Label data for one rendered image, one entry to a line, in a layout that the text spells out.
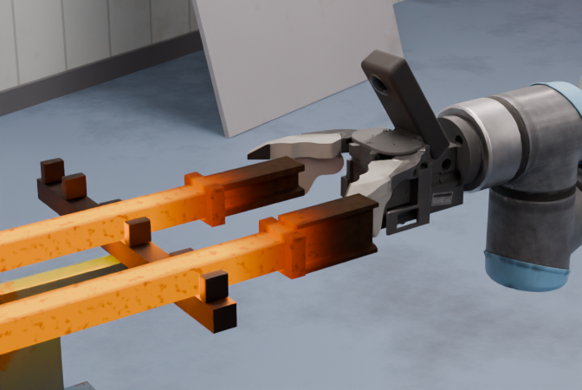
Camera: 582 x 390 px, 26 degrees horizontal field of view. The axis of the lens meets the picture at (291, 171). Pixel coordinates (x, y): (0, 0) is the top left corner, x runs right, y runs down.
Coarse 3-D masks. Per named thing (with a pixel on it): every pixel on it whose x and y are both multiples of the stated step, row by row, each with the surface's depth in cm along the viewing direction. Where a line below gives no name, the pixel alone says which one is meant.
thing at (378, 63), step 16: (368, 64) 117; (384, 64) 116; (400, 64) 115; (368, 80) 119; (384, 80) 116; (400, 80) 115; (416, 80) 117; (384, 96) 119; (400, 96) 116; (416, 96) 117; (400, 112) 118; (416, 112) 118; (432, 112) 119; (416, 128) 119; (432, 128) 119; (432, 144) 120; (448, 144) 121
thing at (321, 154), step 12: (264, 144) 119; (276, 144) 119; (288, 144) 119; (300, 144) 119; (312, 144) 119; (324, 144) 119; (336, 144) 120; (252, 156) 119; (264, 156) 119; (276, 156) 120; (288, 156) 120; (300, 156) 120; (312, 156) 120; (324, 156) 119; (336, 156) 121; (312, 168) 121; (324, 168) 121; (336, 168) 121; (300, 180) 122; (312, 180) 122
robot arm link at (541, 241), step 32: (512, 192) 130; (544, 192) 129; (576, 192) 137; (512, 224) 131; (544, 224) 130; (576, 224) 134; (512, 256) 132; (544, 256) 131; (512, 288) 134; (544, 288) 133
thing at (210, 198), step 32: (288, 160) 112; (160, 192) 106; (192, 192) 106; (224, 192) 108; (256, 192) 110; (288, 192) 112; (32, 224) 100; (64, 224) 100; (96, 224) 101; (160, 224) 104; (0, 256) 96; (32, 256) 98
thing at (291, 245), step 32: (288, 224) 98; (320, 224) 99; (352, 224) 101; (192, 256) 94; (224, 256) 94; (256, 256) 96; (288, 256) 97; (320, 256) 100; (352, 256) 102; (64, 288) 89; (96, 288) 89; (128, 288) 89; (160, 288) 91; (192, 288) 93; (0, 320) 85; (32, 320) 86; (64, 320) 87; (96, 320) 89; (0, 352) 85
